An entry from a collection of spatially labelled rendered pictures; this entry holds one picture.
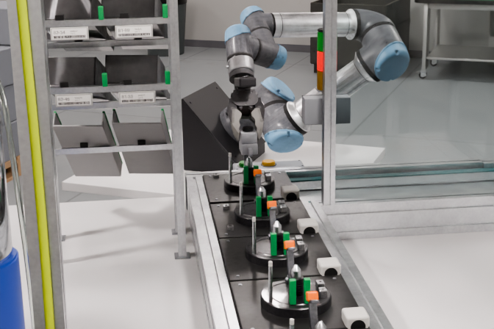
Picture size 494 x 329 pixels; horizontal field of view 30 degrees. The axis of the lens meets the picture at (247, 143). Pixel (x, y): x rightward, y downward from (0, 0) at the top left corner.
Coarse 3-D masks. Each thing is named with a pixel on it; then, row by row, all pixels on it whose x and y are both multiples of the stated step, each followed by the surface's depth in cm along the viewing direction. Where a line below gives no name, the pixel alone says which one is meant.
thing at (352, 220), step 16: (320, 176) 269; (304, 192) 265; (320, 192) 264; (336, 208) 242; (352, 208) 242; (368, 208) 243; (384, 208) 243; (400, 208) 244; (416, 208) 245; (432, 208) 246; (448, 208) 246; (464, 208) 246; (480, 208) 247; (336, 224) 243; (352, 224) 243; (368, 224) 244; (384, 224) 244; (400, 224) 245; (416, 224) 246; (432, 224) 246; (448, 224) 248; (464, 224) 248; (480, 224) 248
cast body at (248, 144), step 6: (246, 126) 250; (252, 126) 250; (240, 132) 249; (246, 132) 248; (252, 132) 248; (240, 138) 249; (246, 138) 248; (252, 138) 248; (240, 144) 250; (246, 144) 248; (252, 144) 248; (240, 150) 250; (246, 150) 248; (252, 150) 248
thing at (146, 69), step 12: (108, 60) 227; (120, 60) 227; (132, 60) 226; (144, 60) 226; (156, 60) 226; (108, 72) 226; (120, 72) 226; (132, 72) 226; (144, 72) 226; (156, 72) 226; (108, 84) 227; (156, 96) 240; (168, 96) 246
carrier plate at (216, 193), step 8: (208, 176) 263; (224, 176) 263; (280, 176) 262; (208, 184) 256; (216, 184) 256; (280, 184) 255; (288, 184) 255; (208, 192) 249; (216, 192) 249; (224, 192) 249; (232, 192) 249; (272, 192) 248; (280, 192) 248; (208, 200) 246; (216, 200) 243; (224, 200) 243; (232, 200) 243; (248, 200) 243
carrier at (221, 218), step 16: (240, 192) 224; (240, 208) 225; (256, 208) 225; (288, 208) 230; (304, 208) 236; (224, 224) 226; (240, 224) 226; (256, 224) 223; (288, 224) 225; (304, 224) 219
